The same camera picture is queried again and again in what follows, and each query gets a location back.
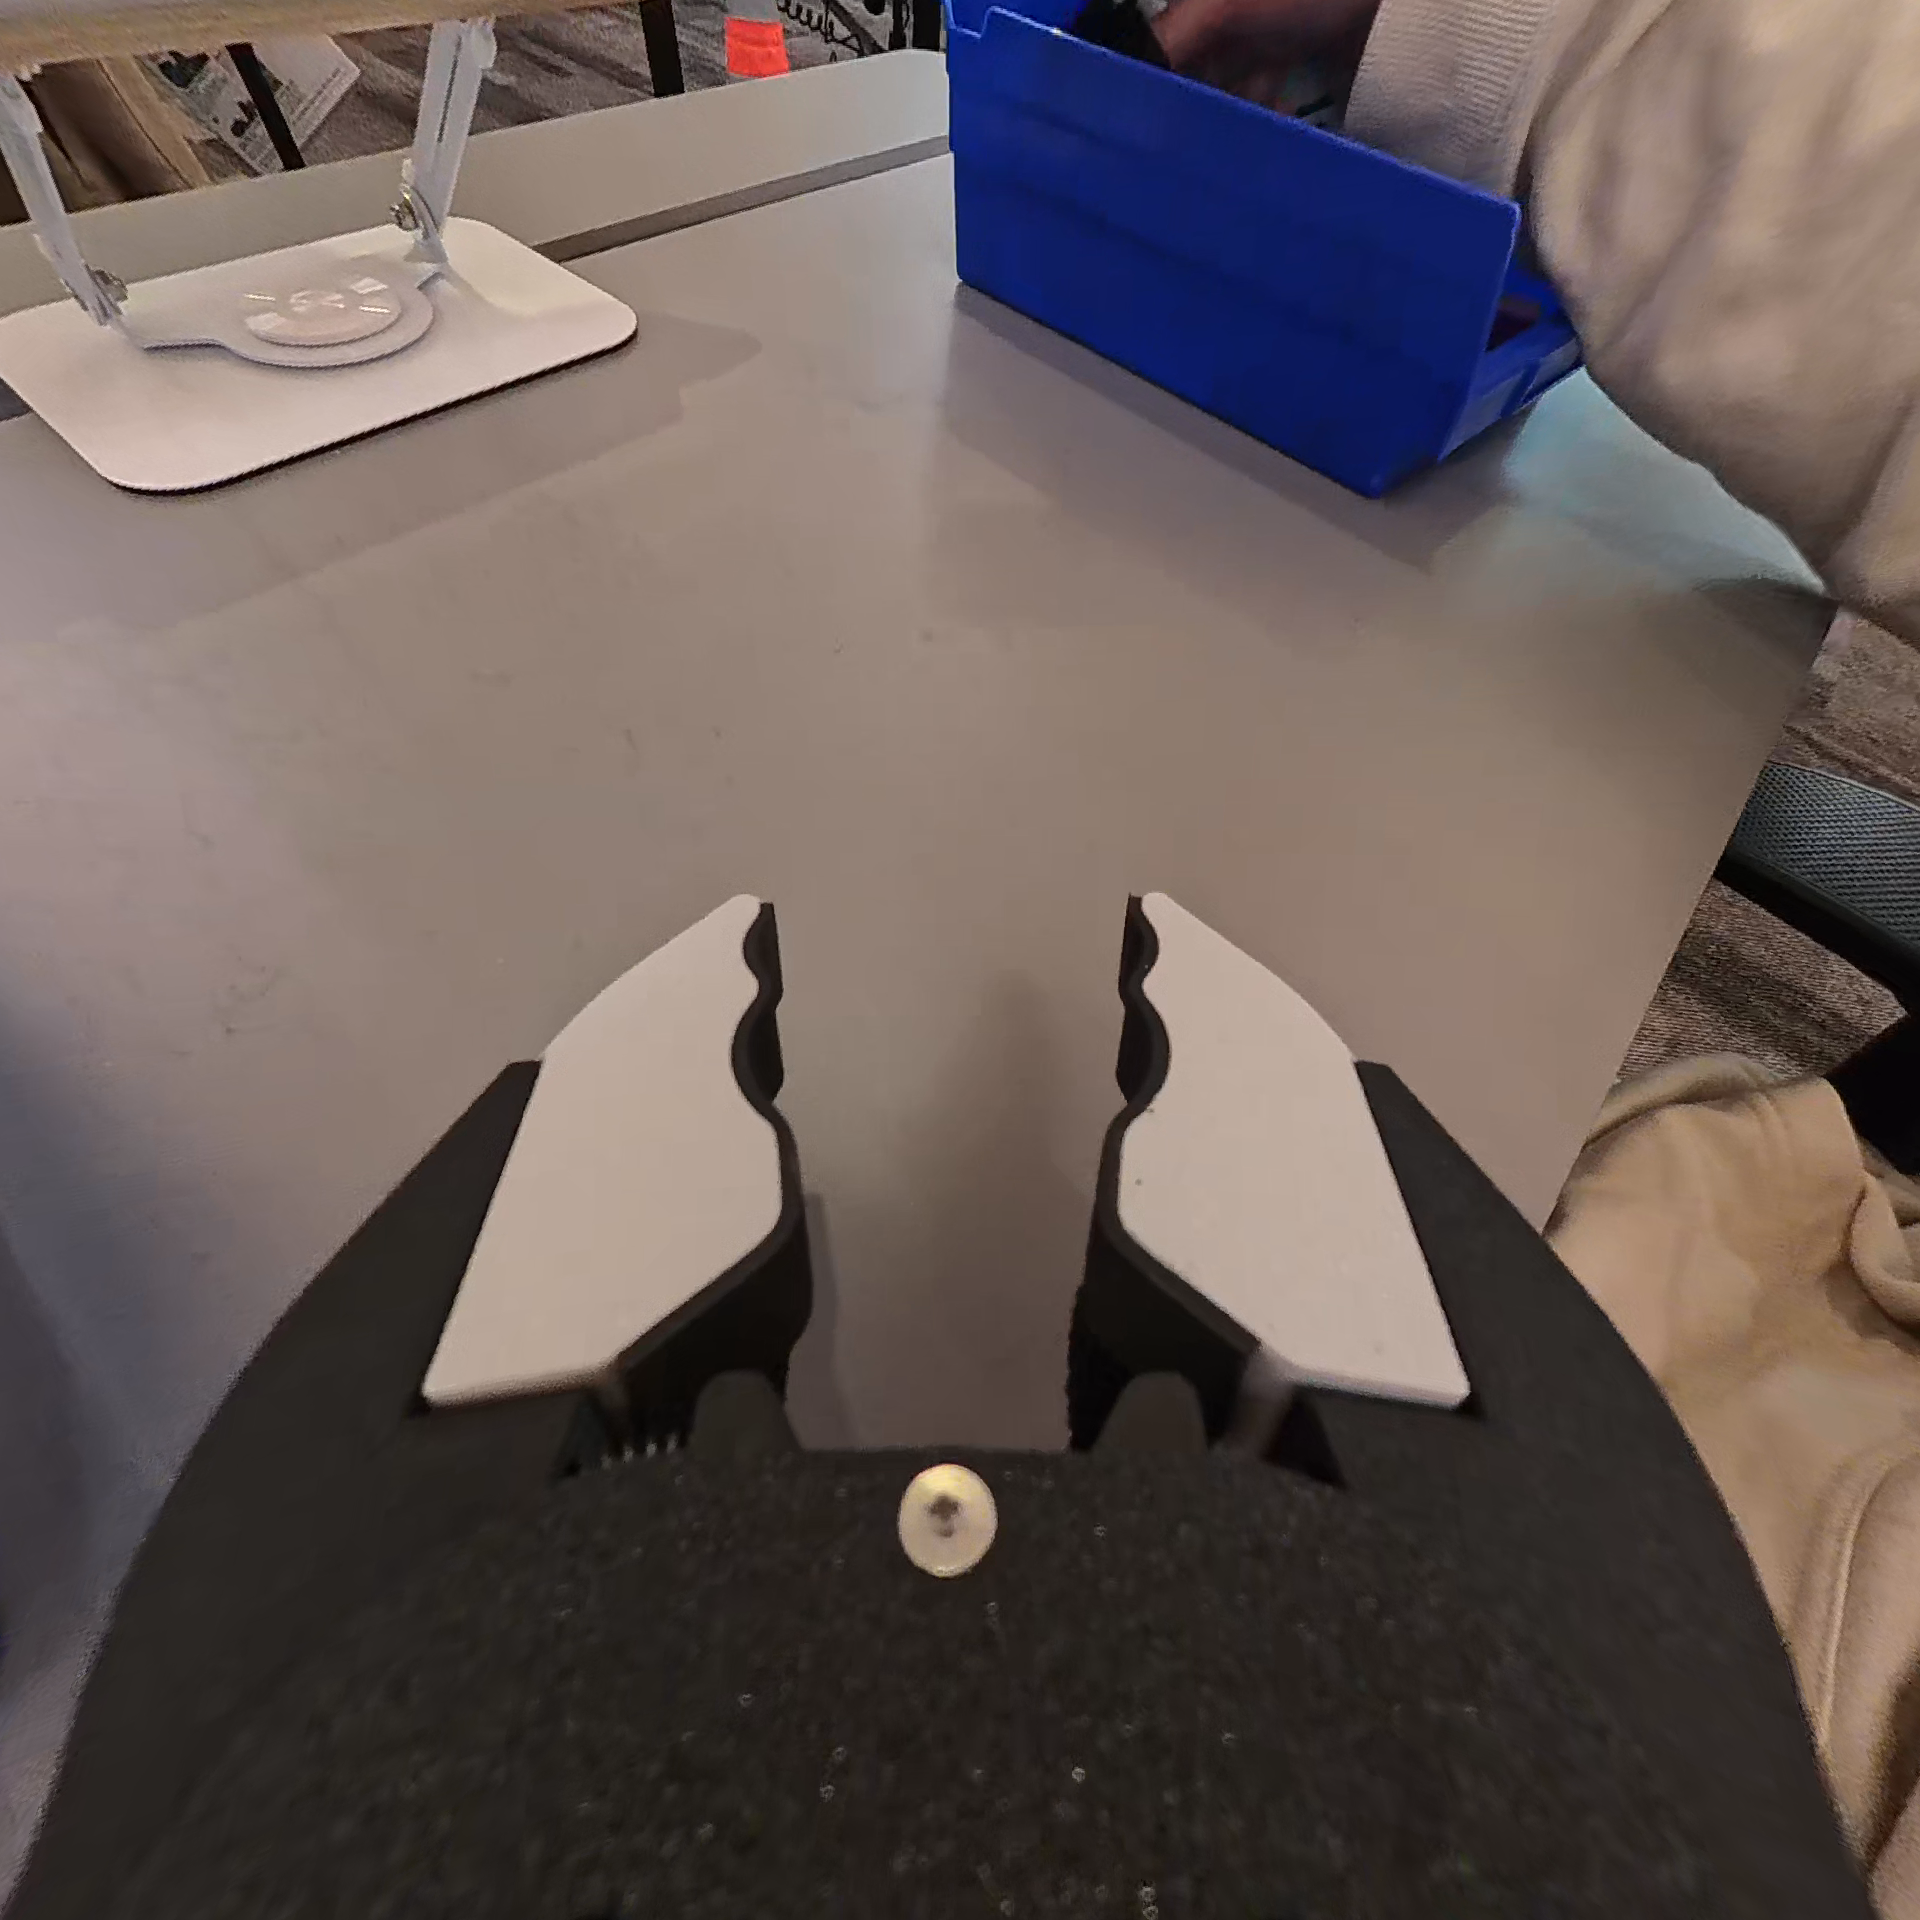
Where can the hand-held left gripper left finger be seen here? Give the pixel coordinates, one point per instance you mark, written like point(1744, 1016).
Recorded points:
point(630, 1185)

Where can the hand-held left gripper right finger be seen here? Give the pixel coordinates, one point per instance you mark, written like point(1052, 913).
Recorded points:
point(1277, 1201)

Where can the blue plastic bin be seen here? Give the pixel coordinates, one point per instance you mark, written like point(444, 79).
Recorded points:
point(1230, 269)

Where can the purple wooden cube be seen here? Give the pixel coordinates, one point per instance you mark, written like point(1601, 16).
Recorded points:
point(1519, 317)

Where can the person's right forearm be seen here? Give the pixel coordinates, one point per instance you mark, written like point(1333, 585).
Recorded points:
point(1680, 255)

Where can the orange traffic cone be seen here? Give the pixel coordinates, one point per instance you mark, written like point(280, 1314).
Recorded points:
point(757, 44)

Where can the black office chair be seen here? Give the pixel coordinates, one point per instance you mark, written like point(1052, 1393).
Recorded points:
point(1839, 856)

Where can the instruction sheet on stand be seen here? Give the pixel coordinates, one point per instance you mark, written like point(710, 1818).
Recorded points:
point(330, 375)

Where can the printed paper sheet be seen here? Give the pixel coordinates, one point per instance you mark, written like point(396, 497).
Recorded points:
point(255, 90)

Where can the tan coat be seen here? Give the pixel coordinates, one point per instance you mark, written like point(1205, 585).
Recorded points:
point(105, 136)

